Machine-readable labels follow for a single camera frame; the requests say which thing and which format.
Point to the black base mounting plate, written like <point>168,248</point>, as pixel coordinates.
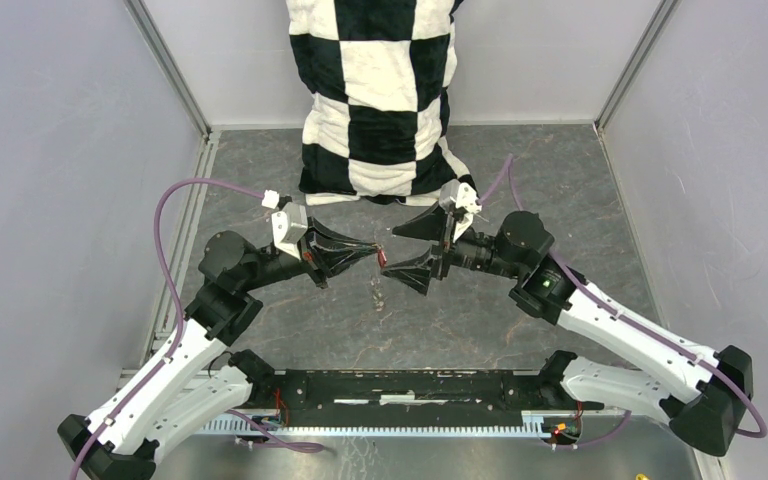
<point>410,398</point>

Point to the aluminium frame rail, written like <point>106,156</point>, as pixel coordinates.
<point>631,390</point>

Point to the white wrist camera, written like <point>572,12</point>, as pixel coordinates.
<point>459,202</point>
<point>289,222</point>

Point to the large metal keyring plate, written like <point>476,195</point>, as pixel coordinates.
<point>377,295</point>

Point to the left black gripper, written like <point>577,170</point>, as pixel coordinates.
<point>320,263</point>

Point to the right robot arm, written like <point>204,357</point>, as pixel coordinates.
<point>701,394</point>

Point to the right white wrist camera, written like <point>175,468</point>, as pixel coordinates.
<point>459,202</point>

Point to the grey slotted cable duct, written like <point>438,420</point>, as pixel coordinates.
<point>529,426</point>

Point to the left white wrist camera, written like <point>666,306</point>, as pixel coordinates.
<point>289,222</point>

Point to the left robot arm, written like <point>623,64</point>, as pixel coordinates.
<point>130,434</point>

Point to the black white checkered blanket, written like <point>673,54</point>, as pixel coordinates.
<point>378,73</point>

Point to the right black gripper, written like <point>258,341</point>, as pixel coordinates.
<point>431,225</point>

